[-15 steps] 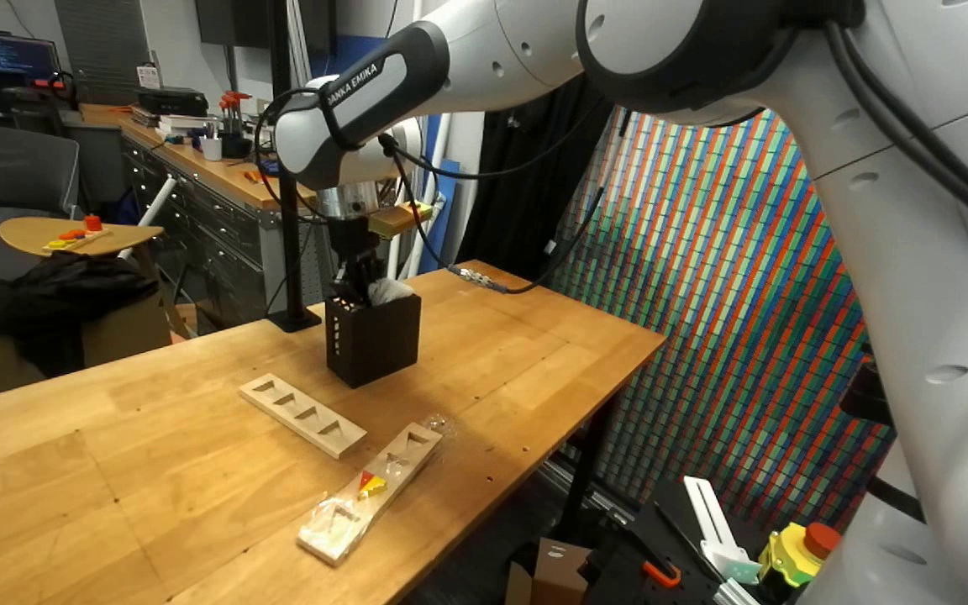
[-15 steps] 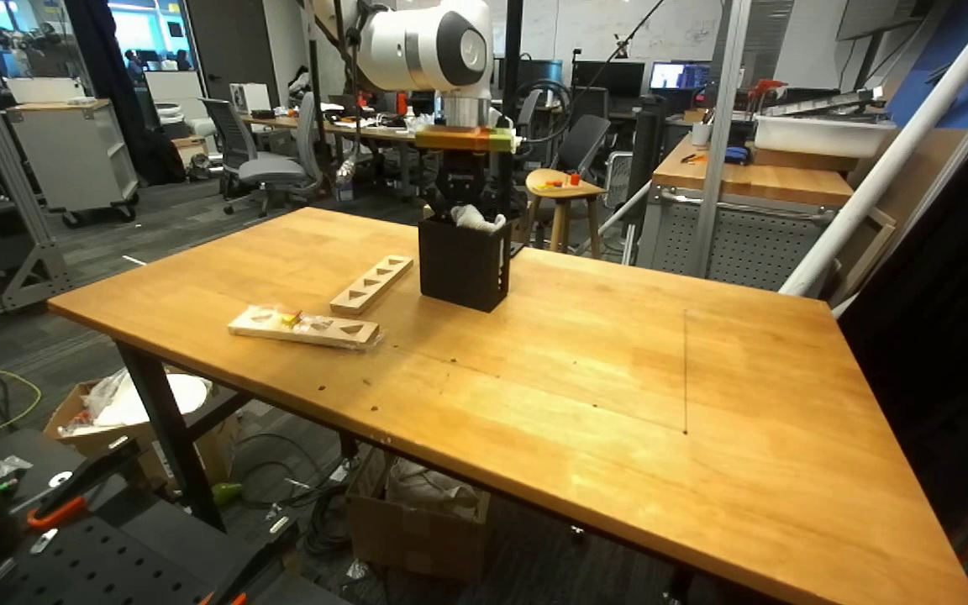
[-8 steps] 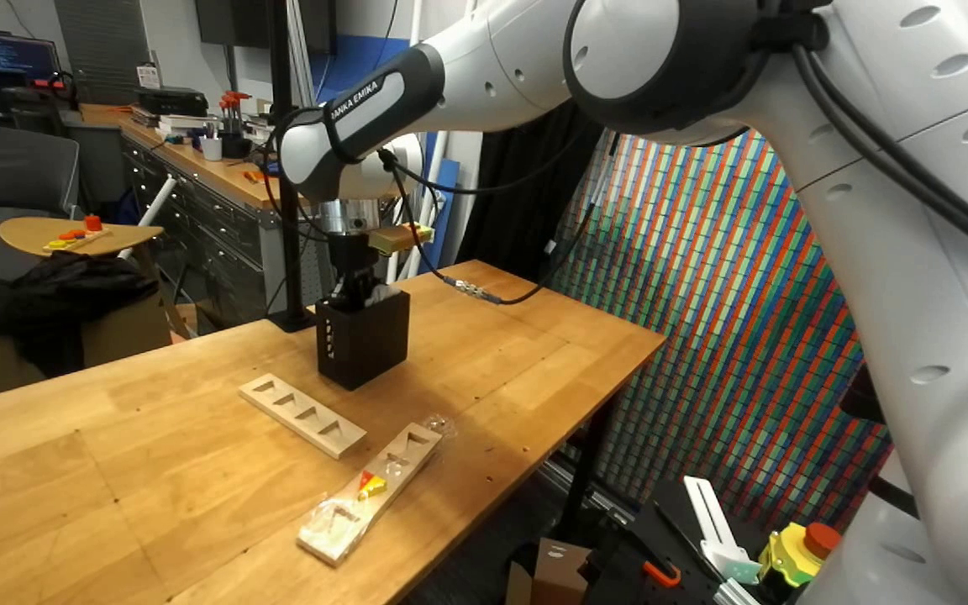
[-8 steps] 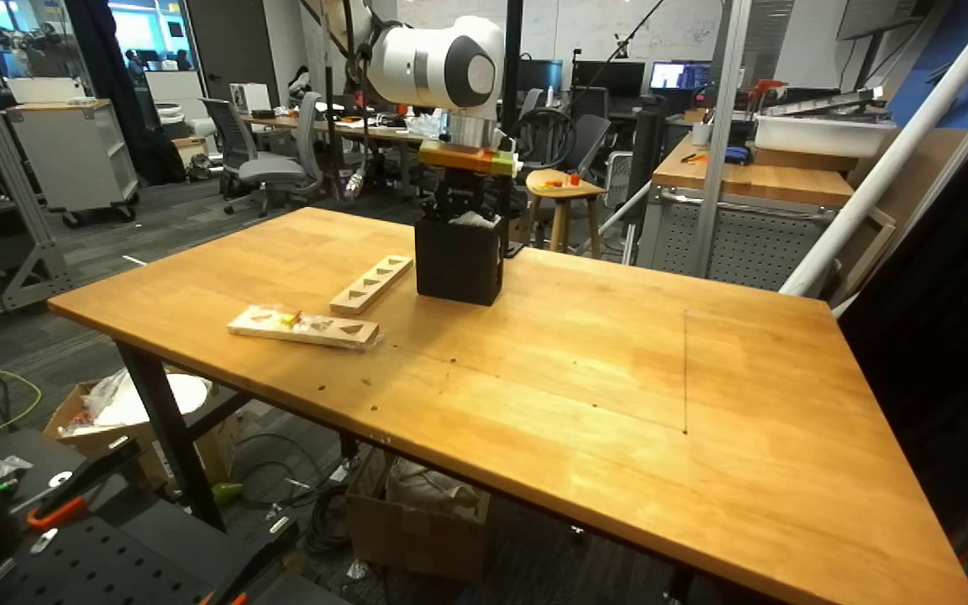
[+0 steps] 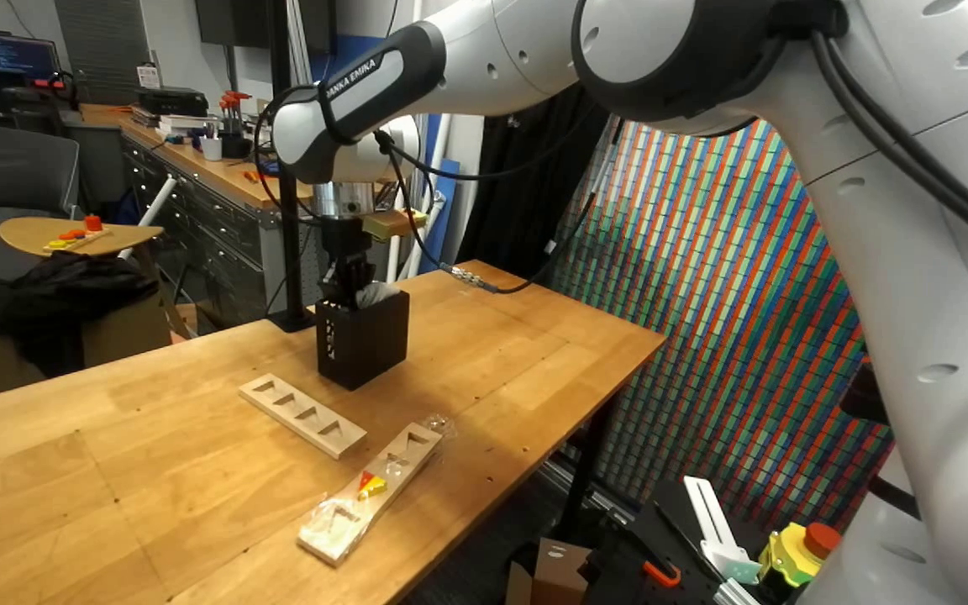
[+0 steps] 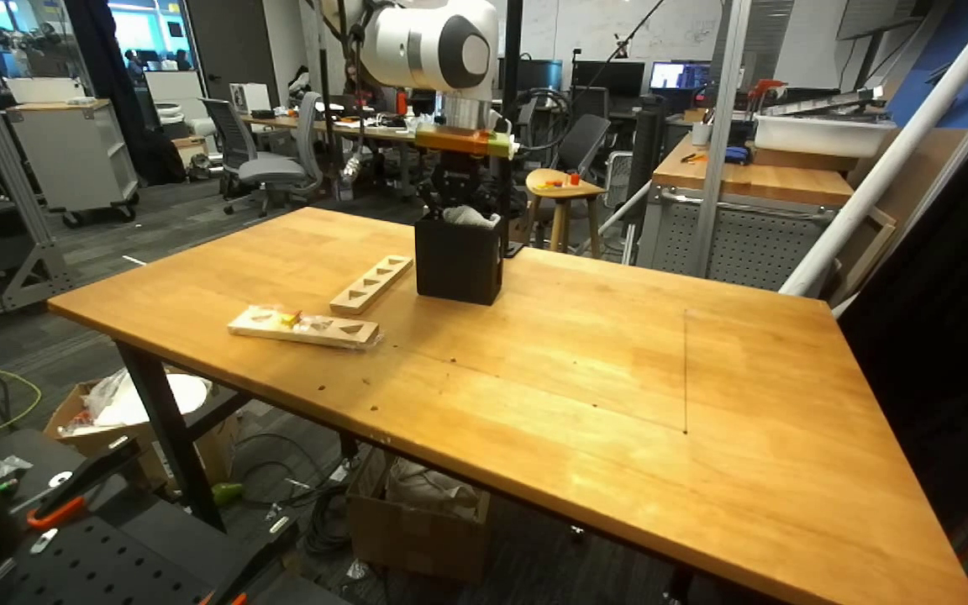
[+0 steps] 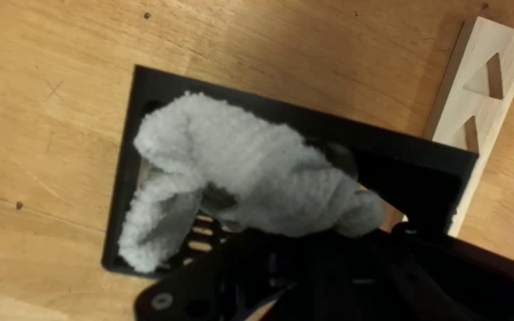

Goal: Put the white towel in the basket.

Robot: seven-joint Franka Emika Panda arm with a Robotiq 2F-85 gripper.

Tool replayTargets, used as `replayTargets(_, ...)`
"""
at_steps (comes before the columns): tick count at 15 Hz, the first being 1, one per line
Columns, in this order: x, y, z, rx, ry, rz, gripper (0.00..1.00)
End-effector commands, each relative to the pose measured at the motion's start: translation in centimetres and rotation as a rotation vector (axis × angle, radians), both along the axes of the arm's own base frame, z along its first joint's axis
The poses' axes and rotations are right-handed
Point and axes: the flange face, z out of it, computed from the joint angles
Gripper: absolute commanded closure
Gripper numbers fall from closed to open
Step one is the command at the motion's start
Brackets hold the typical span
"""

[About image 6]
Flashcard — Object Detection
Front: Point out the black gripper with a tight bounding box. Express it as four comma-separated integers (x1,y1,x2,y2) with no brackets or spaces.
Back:
427,152,508,222

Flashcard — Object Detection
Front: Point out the black perforated basket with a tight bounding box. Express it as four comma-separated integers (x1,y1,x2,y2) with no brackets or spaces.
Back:
415,204,508,310

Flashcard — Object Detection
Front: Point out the round wooden stool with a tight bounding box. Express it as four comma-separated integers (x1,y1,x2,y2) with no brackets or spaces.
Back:
520,165,610,259

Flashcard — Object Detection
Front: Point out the wooden slotted board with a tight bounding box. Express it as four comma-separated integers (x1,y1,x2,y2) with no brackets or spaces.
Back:
329,253,417,317

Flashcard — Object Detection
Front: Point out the black vertical pole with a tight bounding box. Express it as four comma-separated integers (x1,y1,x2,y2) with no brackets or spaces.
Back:
497,0,528,259

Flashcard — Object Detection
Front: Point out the grey office chair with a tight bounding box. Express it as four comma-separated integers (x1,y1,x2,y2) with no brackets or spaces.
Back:
202,95,329,216

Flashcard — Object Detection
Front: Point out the wooden triangle puzzle board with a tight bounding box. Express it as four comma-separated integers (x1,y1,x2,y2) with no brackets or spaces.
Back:
225,303,383,353

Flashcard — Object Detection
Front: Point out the lit computer monitor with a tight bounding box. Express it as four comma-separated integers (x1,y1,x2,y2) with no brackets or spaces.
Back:
647,61,718,100

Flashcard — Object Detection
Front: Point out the wooden top workbench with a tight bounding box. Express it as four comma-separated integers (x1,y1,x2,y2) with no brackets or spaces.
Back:
634,137,857,296

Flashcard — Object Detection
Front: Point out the brown cardboard box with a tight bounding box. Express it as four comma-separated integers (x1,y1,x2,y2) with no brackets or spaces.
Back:
342,450,494,586

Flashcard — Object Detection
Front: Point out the white storage bin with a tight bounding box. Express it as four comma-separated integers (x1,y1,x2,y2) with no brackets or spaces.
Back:
750,110,902,163

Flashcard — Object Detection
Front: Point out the white wheeled cabinet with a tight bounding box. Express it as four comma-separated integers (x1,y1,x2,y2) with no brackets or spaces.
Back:
3,97,140,222

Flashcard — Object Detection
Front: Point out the cardboard box with white bag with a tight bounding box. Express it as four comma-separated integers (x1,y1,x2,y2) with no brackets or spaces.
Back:
39,366,218,474

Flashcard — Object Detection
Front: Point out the white diagonal pole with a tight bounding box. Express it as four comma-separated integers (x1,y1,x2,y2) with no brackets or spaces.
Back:
780,0,968,303

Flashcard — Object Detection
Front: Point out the grey metal shelf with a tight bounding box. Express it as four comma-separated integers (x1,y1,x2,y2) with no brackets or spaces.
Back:
0,87,75,335

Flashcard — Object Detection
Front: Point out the black perforated panel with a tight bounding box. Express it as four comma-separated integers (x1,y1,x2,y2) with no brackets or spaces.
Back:
0,490,298,605

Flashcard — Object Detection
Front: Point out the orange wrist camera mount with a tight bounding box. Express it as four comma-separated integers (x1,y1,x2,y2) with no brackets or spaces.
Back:
410,125,520,163

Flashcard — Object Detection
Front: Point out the grey metal post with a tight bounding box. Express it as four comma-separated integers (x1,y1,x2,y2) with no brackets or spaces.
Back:
694,0,757,279

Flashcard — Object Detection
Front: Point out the black table frame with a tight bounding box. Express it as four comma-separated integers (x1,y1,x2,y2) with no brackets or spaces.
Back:
112,340,252,531

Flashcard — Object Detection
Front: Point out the yellow floor cable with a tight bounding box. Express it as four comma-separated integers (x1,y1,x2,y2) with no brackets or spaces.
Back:
0,365,48,436

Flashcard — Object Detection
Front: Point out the orange handled tool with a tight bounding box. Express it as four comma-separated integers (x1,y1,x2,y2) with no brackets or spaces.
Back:
24,490,94,538

